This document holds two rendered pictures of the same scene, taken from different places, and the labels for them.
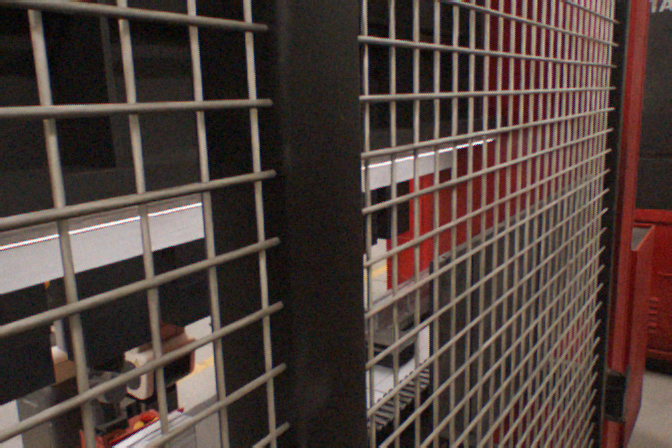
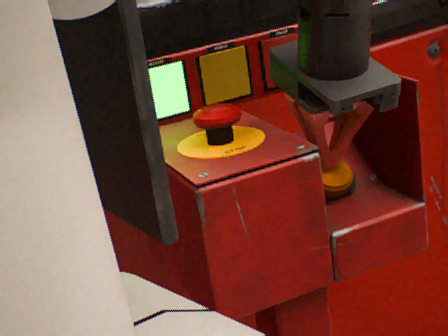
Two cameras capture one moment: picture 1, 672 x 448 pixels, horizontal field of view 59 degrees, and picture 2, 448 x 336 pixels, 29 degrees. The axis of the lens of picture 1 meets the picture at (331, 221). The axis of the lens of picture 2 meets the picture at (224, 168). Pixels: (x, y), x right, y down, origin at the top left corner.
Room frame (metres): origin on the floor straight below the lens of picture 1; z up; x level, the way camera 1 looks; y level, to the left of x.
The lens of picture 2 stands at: (2.00, 0.78, 1.00)
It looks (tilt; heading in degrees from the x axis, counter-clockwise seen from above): 20 degrees down; 206
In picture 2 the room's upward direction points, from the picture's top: 9 degrees counter-clockwise
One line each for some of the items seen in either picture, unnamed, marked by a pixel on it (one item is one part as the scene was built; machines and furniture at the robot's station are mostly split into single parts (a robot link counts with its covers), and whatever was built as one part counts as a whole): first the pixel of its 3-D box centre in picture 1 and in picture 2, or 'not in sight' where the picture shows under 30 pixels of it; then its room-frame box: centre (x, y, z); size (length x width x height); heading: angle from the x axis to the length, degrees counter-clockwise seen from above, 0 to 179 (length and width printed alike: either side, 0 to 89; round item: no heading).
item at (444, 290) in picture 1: (533, 293); not in sight; (1.37, -0.48, 1.12); 1.13 x 0.02 x 0.44; 145
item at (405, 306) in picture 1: (406, 298); not in sight; (1.92, -0.25, 0.92); 0.50 x 0.06 x 0.10; 145
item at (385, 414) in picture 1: (408, 396); not in sight; (1.07, -0.14, 1.02); 0.37 x 0.06 x 0.04; 145
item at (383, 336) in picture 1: (361, 339); not in sight; (1.38, -0.06, 1.01); 0.26 x 0.12 x 0.05; 55
